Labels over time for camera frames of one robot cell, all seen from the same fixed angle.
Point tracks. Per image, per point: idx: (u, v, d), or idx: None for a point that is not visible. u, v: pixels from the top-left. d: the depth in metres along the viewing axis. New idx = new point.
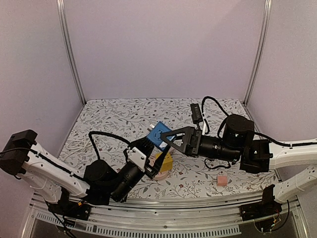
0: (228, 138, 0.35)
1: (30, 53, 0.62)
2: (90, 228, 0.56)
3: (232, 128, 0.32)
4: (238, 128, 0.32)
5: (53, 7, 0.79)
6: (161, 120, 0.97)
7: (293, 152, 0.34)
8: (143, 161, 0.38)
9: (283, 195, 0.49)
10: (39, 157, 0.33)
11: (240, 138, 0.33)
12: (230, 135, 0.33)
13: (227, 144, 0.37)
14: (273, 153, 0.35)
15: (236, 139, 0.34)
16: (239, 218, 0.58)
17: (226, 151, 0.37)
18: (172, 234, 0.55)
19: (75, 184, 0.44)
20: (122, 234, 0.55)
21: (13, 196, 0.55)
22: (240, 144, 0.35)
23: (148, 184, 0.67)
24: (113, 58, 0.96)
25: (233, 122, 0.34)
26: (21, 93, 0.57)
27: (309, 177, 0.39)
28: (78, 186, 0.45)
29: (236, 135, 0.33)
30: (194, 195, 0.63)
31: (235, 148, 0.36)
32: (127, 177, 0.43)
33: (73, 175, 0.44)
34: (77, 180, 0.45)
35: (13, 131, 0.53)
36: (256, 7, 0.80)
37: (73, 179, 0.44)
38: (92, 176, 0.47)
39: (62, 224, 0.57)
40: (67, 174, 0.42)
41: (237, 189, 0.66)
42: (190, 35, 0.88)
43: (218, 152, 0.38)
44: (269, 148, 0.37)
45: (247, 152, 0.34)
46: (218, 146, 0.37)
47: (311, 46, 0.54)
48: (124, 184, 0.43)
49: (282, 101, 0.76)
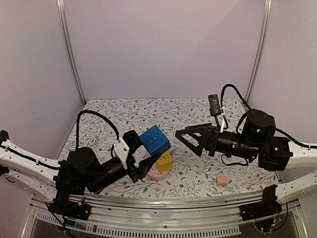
0: (249, 134, 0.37)
1: (29, 51, 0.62)
2: (90, 228, 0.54)
3: (253, 123, 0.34)
4: (258, 123, 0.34)
5: (53, 7, 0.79)
6: (162, 120, 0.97)
7: (311, 153, 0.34)
8: (126, 153, 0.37)
9: (287, 196, 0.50)
10: (8, 151, 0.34)
11: (262, 134, 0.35)
12: (250, 130, 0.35)
13: (245, 141, 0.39)
14: (293, 152, 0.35)
15: (256, 136, 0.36)
16: (239, 218, 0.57)
17: (244, 148, 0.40)
18: (172, 234, 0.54)
19: (41, 172, 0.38)
20: (122, 234, 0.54)
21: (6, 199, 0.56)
22: (259, 141, 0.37)
23: (149, 184, 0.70)
24: (113, 58, 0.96)
25: (254, 117, 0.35)
26: (20, 92, 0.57)
27: (314, 181, 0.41)
28: (47, 174, 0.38)
29: (258, 130, 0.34)
30: (194, 195, 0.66)
31: (253, 143, 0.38)
32: (108, 172, 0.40)
33: (40, 163, 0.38)
34: (45, 168, 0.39)
35: (12, 130, 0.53)
36: (256, 7, 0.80)
37: (39, 167, 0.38)
38: (79, 162, 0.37)
39: (61, 225, 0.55)
40: (31, 162, 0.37)
41: (237, 189, 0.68)
42: (190, 34, 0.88)
43: (237, 148, 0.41)
44: (289, 147, 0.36)
45: (267, 149, 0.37)
46: (237, 143, 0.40)
47: (312, 44, 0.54)
48: (102, 179, 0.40)
49: (283, 101, 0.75)
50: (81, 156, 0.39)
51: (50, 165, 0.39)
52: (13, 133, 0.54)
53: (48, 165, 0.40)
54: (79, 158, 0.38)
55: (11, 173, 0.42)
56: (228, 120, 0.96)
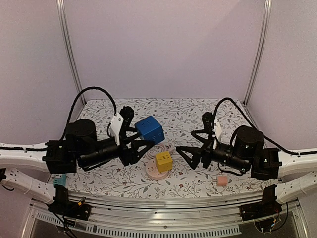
0: (238, 148, 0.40)
1: (29, 52, 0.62)
2: (90, 228, 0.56)
3: (241, 140, 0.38)
4: (247, 140, 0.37)
5: (53, 7, 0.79)
6: (162, 120, 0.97)
7: (301, 160, 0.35)
8: (120, 123, 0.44)
9: (286, 196, 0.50)
10: None
11: (251, 149, 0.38)
12: (240, 146, 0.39)
13: (237, 153, 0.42)
14: (282, 162, 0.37)
15: (247, 150, 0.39)
16: (239, 218, 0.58)
17: (235, 159, 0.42)
18: (172, 234, 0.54)
19: (31, 156, 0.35)
20: (123, 234, 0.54)
21: (11, 202, 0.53)
22: (249, 154, 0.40)
23: (148, 184, 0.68)
24: (113, 58, 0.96)
25: (244, 135, 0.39)
26: (21, 92, 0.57)
27: (314, 180, 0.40)
28: (36, 157, 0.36)
29: (246, 146, 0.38)
30: (194, 195, 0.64)
31: (244, 157, 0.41)
32: (101, 149, 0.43)
33: (28, 149, 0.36)
34: (33, 152, 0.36)
35: (12, 131, 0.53)
36: (256, 7, 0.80)
37: (28, 152, 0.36)
38: (78, 131, 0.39)
39: (62, 224, 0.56)
40: (19, 151, 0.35)
41: (237, 189, 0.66)
42: (190, 34, 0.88)
43: (228, 160, 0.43)
44: (279, 156, 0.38)
45: (257, 161, 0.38)
46: (229, 153, 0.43)
47: (311, 45, 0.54)
48: (95, 153, 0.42)
49: (283, 101, 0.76)
50: (80, 128, 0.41)
51: (38, 149, 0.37)
52: (14, 134, 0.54)
53: (36, 149, 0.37)
54: (76, 129, 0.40)
55: (8, 179, 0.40)
56: (228, 120, 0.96)
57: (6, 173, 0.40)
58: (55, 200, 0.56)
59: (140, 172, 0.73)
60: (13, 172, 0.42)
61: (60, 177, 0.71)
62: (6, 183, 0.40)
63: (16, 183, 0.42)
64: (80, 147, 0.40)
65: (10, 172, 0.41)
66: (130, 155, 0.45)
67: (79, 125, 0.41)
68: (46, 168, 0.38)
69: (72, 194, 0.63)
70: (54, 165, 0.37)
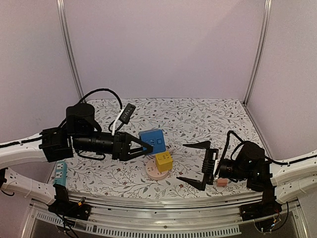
0: (241, 161, 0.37)
1: (29, 53, 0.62)
2: (90, 228, 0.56)
3: (246, 155, 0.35)
4: (252, 155, 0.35)
5: (53, 7, 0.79)
6: (162, 120, 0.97)
7: (290, 169, 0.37)
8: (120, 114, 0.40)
9: (286, 195, 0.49)
10: None
11: (253, 163, 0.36)
12: (242, 159, 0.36)
13: (239, 166, 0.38)
14: (273, 174, 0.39)
15: (248, 164, 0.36)
16: (239, 218, 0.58)
17: (238, 173, 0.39)
18: (172, 234, 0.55)
19: (26, 148, 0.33)
20: (122, 234, 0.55)
21: (9, 207, 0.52)
22: (250, 168, 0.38)
23: (148, 184, 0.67)
24: (113, 58, 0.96)
25: (248, 148, 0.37)
26: (21, 93, 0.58)
27: (313, 180, 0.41)
28: (33, 147, 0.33)
29: (250, 161, 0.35)
30: (194, 195, 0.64)
31: (244, 171, 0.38)
32: (95, 139, 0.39)
33: (24, 142, 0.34)
34: (29, 143, 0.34)
35: (12, 131, 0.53)
36: (256, 7, 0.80)
37: (24, 145, 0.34)
38: (79, 113, 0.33)
39: (62, 224, 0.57)
40: (16, 146, 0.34)
41: (237, 189, 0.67)
42: (190, 35, 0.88)
43: (231, 174, 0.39)
44: (270, 168, 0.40)
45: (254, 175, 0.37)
46: (231, 167, 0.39)
47: (311, 46, 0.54)
48: (88, 142, 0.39)
49: (283, 101, 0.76)
50: (80, 108, 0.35)
51: (33, 139, 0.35)
52: (14, 134, 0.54)
53: (32, 140, 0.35)
54: (77, 110, 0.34)
55: (9, 182, 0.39)
56: (228, 120, 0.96)
57: (6, 176, 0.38)
58: (56, 199, 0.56)
59: (140, 171, 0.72)
60: (12, 174, 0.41)
61: (60, 177, 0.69)
62: (6, 187, 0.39)
63: (17, 185, 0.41)
64: (79, 129, 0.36)
65: (10, 175, 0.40)
66: (118, 147, 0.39)
67: (79, 107, 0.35)
68: (45, 157, 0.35)
69: (72, 194, 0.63)
70: (52, 151, 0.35)
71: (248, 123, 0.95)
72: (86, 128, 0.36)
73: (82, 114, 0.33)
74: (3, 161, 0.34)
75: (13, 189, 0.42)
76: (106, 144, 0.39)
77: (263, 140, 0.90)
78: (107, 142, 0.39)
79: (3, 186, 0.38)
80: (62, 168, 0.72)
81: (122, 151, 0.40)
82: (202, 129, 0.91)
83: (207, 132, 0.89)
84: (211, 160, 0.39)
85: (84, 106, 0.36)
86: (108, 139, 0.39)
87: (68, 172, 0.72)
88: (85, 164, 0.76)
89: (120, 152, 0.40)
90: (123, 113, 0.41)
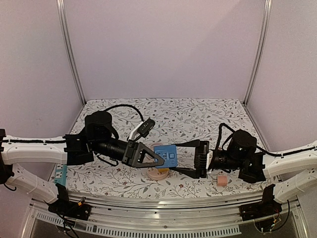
0: (233, 149, 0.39)
1: (29, 52, 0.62)
2: (90, 228, 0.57)
3: (236, 142, 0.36)
4: (242, 143, 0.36)
5: (53, 7, 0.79)
6: (162, 120, 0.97)
7: (283, 161, 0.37)
8: (137, 125, 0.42)
9: (283, 195, 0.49)
10: (12, 143, 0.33)
11: (244, 151, 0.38)
12: (234, 147, 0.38)
13: (231, 156, 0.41)
14: (265, 164, 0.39)
15: (239, 152, 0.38)
16: (239, 218, 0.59)
17: (231, 162, 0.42)
18: (172, 234, 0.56)
19: (51, 148, 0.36)
20: (122, 234, 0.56)
21: (11, 206, 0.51)
22: (241, 157, 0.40)
23: (148, 184, 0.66)
24: (113, 58, 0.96)
25: (239, 136, 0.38)
26: (20, 92, 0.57)
27: (309, 177, 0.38)
28: (58, 148, 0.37)
29: (240, 148, 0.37)
30: (194, 195, 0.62)
31: (237, 159, 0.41)
32: (110, 146, 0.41)
33: (47, 142, 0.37)
34: (53, 144, 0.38)
35: (11, 130, 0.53)
36: (257, 6, 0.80)
37: (48, 145, 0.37)
38: (98, 121, 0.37)
39: (62, 224, 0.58)
40: (38, 144, 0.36)
41: (237, 189, 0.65)
42: (190, 34, 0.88)
43: (224, 164, 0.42)
44: (263, 159, 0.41)
45: (246, 165, 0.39)
46: (223, 157, 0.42)
47: (311, 46, 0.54)
48: (104, 147, 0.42)
49: (283, 101, 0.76)
50: (99, 117, 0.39)
51: (58, 141, 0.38)
52: (13, 135, 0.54)
53: (55, 141, 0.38)
54: (96, 119, 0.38)
55: (16, 176, 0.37)
56: (228, 120, 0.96)
57: (14, 170, 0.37)
58: (57, 199, 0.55)
59: (140, 171, 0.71)
60: (19, 169, 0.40)
61: (60, 176, 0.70)
62: (13, 181, 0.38)
63: (23, 181, 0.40)
64: (99, 135, 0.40)
65: (17, 169, 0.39)
66: (129, 151, 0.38)
67: (96, 116, 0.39)
68: (64, 160, 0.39)
69: (72, 194, 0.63)
70: (73, 155, 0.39)
71: (248, 123, 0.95)
72: (105, 134, 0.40)
73: (101, 122, 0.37)
74: (21, 157, 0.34)
75: (16, 185, 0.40)
76: (119, 151, 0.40)
77: (263, 140, 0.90)
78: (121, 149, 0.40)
79: (9, 180, 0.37)
80: (62, 168, 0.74)
81: (132, 159, 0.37)
82: (202, 129, 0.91)
83: (207, 132, 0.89)
84: (203, 155, 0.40)
85: (101, 114, 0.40)
86: (122, 147, 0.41)
87: (68, 172, 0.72)
88: (85, 164, 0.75)
89: (130, 158, 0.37)
90: (141, 125, 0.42)
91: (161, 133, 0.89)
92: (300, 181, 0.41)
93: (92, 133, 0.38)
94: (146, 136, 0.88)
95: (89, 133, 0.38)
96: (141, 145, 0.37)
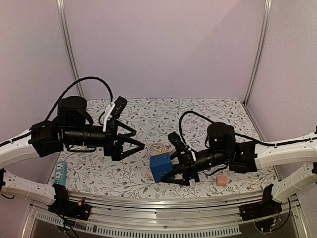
0: (215, 144, 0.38)
1: (28, 53, 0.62)
2: (90, 228, 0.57)
3: (211, 135, 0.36)
4: (216, 133, 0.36)
5: (53, 8, 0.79)
6: (162, 120, 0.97)
7: (276, 151, 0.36)
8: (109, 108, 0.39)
9: (280, 194, 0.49)
10: None
11: (222, 141, 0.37)
12: (211, 140, 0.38)
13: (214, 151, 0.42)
14: (257, 153, 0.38)
15: (218, 143, 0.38)
16: (239, 218, 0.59)
17: (219, 156, 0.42)
18: (172, 234, 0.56)
19: (17, 145, 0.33)
20: (122, 234, 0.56)
21: (9, 207, 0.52)
22: (225, 147, 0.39)
23: (148, 184, 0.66)
24: (112, 59, 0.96)
25: (213, 128, 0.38)
26: (21, 93, 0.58)
27: (303, 174, 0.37)
28: (23, 143, 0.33)
29: (216, 139, 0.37)
30: (194, 195, 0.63)
31: (221, 151, 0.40)
32: (85, 134, 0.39)
33: (13, 141, 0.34)
34: (20, 140, 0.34)
35: (12, 132, 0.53)
36: (256, 6, 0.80)
37: (14, 143, 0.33)
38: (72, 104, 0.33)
39: (62, 224, 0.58)
40: (6, 145, 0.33)
41: (237, 189, 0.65)
42: (189, 35, 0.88)
43: (213, 160, 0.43)
44: (255, 148, 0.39)
45: (230, 154, 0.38)
46: (210, 156, 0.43)
47: (311, 46, 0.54)
48: (80, 135, 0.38)
49: (283, 101, 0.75)
50: (74, 100, 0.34)
51: (23, 136, 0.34)
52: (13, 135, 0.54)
53: (21, 137, 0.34)
54: (69, 101, 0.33)
55: (7, 185, 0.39)
56: (228, 120, 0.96)
57: (4, 179, 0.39)
58: (55, 199, 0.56)
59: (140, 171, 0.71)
60: (10, 177, 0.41)
61: (60, 176, 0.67)
62: (6, 190, 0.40)
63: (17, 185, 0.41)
64: (71, 121, 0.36)
65: (8, 178, 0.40)
66: (110, 144, 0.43)
67: (71, 98, 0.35)
68: (34, 150, 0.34)
69: (72, 194, 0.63)
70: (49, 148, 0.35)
71: (248, 123, 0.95)
72: (79, 120, 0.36)
73: (75, 106, 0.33)
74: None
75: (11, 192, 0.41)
76: (97, 138, 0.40)
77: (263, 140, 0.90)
78: (98, 134, 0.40)
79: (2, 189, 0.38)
80: (62, 168, 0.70)
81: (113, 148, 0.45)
82: (202, 129, 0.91)
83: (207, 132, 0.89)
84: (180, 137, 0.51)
85: (76, 97, 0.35)
86: (100, 133, 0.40)
87: (68, 172, 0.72)
88: (85, 164, 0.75)
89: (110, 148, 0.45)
90: (115, 108, 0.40)
91: (161, 133, 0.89)
92: (296, 179, 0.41)
93: (64, 118, 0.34)
94: (146, 137, 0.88)
95: (59, 119, 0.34)
96: (125, 138, 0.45)
